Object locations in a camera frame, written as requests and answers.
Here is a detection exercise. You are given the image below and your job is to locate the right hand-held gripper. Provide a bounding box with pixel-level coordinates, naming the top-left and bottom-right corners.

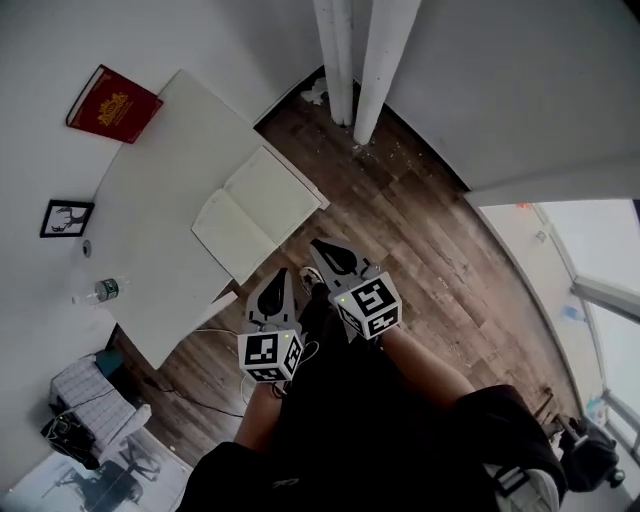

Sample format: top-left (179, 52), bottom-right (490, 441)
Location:
top-left (308, 238), bottom-right (404, 342)

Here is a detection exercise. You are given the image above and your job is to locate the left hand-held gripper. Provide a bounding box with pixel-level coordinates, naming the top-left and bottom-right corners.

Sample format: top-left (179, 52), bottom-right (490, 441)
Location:
top-left (237, 268), bottom-right (305, 386)

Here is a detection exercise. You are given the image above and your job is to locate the white notebook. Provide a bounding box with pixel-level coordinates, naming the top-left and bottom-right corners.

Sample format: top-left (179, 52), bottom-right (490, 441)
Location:
top-left (190, 145), bottom-right (324, 287)

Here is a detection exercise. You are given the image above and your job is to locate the person's right forearm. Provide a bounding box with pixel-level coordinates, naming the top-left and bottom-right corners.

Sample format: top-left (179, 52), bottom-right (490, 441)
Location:
top-left (378, 324), bottom-right (477, 412)

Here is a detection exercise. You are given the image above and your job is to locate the person's left forearm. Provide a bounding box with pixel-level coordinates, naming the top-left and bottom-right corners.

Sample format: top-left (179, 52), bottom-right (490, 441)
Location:
top-left (233, 381), bottom-right (290, 454)

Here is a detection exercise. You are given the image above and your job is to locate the person's shoe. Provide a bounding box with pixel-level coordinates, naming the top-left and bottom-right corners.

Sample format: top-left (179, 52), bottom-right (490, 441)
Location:
top-left (298, 265), bottom-right (327, 297)

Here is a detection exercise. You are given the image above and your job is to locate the white table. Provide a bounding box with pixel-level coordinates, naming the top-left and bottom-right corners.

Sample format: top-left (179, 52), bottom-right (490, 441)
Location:
top-left (69, 68), bottom-right (332, 372)

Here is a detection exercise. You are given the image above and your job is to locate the person's black clothing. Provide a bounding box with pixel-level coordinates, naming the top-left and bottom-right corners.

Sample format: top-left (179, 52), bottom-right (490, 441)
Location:
top-left (176, 294), bottom-right (569, 512)

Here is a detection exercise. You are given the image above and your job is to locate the clear bottle with green label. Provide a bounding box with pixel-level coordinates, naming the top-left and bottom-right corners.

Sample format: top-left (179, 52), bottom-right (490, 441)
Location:
top-left (70, 275), bottom-right (132, 308)

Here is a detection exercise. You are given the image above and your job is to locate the crumpled white paper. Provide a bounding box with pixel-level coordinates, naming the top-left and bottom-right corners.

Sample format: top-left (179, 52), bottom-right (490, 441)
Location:
top-left (299, 76), bottom-right (329, 107)

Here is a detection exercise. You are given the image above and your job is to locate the teal storage box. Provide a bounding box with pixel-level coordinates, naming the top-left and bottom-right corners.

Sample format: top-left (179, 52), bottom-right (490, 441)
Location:
top-left (94, 348), bottom-right (126, 379)

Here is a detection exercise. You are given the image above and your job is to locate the thick white pipe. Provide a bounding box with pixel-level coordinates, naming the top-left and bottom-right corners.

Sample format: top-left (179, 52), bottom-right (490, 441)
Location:
top-left (352, 0), bottom-right (423, 147)

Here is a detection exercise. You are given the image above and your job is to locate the white checkered cloth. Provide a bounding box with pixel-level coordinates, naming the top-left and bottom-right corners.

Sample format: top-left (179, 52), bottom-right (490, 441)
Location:
top-left (49, 355), bottom-right (153, 464)

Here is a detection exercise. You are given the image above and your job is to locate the thin white pipe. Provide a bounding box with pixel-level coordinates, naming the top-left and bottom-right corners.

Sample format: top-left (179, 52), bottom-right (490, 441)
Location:
top-left (311, 0), bottom-right (355, 127)

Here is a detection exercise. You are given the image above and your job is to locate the black framed deer picture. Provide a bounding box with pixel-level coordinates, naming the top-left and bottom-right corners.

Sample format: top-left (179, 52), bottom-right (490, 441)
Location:
top-left (39, 199), bottom-right (96, 239)

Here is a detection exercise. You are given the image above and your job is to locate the black bag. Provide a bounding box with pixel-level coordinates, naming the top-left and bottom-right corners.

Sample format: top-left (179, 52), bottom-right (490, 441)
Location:
top-left (40, 413), bottom-right (99, 471)

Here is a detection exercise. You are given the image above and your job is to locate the red book with gold print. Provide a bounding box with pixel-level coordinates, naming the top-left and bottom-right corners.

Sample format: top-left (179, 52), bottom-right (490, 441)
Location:
top-left (65, 63), bottom-right (165, 145)

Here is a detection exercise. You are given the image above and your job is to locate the black office chair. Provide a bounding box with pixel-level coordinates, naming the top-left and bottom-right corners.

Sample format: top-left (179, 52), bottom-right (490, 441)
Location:
top-left (546, 413), bottom-right (628, 494)

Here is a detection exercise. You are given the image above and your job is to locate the black cable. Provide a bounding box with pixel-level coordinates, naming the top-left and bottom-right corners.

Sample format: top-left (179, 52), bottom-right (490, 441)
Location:
top-left (143, 376), bottom-right (246, 419)

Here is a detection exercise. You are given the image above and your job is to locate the window with dark frame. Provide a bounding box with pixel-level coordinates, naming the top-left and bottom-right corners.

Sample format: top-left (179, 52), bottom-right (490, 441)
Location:
top-left (569, 197), bottom-right (640, 442)

